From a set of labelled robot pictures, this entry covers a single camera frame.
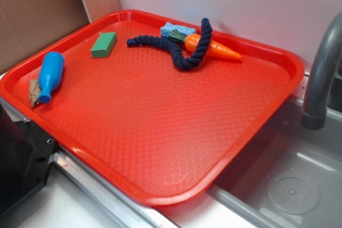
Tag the brown cardboard panel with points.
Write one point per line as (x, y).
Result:
(28, 26)

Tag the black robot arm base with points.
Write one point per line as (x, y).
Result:
(26, 155)

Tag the red plastic tray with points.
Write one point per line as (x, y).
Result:
(159, 134)

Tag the blue sponge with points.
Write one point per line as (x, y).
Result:
(169, 27)

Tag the brown wood piece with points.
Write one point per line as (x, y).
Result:
(34, 92)

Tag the blue plastic bottle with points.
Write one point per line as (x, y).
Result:
(50, 75)

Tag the green rectangular block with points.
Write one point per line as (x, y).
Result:
(104, 45)

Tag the grey faucet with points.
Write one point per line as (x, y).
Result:
(324, 84)

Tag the orange toy carrot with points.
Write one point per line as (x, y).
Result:
(215, 49)

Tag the grey sink basin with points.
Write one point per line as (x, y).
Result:
(286, 176)

